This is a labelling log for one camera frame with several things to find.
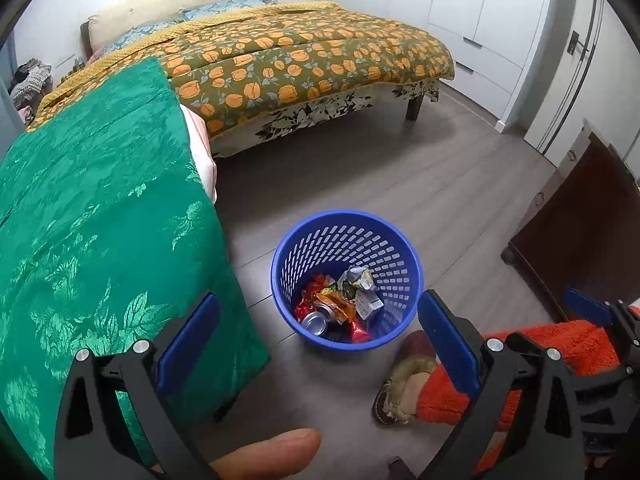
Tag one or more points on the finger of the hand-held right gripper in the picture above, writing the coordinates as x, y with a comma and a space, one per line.
605, 382
587, 305

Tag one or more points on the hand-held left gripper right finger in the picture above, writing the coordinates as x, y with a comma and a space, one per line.
447, 335

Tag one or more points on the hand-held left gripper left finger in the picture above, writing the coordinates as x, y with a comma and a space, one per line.
192, 340

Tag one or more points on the red foil wrapper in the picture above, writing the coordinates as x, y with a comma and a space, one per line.
360, 332

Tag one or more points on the silver wrapper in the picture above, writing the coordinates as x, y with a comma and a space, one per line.
357, 277

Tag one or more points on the orange crushed can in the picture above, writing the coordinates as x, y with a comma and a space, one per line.
334, 306

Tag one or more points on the red crushed can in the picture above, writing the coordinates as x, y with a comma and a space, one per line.
315, 322

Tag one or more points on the blue plastic mesh basket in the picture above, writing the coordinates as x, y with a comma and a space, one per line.
320, 240

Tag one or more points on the person's left hand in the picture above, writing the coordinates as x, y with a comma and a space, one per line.
270, 455

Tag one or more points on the orange fuzzy slipper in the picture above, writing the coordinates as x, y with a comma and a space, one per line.
550, 345

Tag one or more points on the brown furry slipper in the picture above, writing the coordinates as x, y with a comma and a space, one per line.
400, 395

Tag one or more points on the dark wooden cabinet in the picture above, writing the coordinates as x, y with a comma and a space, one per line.
590, 220

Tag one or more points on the green floral tablecloth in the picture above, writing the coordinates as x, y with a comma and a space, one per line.
100, 210

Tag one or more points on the pink striped cloth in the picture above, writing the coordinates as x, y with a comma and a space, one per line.
200, 150

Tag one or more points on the white door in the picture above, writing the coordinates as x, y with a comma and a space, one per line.
565, 100

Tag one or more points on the dark wooden bed leg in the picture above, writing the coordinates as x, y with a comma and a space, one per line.
414, 107

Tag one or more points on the black white floral bed skirt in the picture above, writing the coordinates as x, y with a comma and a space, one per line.
310, 112

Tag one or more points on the bed with orange floral quilt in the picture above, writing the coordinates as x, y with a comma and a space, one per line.
300, 60

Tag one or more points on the pile of clothes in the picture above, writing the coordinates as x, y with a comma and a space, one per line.
32, 80

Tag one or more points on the blue floral pillow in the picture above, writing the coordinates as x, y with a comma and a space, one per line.
140, 32
215, 9

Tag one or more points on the white wardrobe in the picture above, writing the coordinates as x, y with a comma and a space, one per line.
460, 0

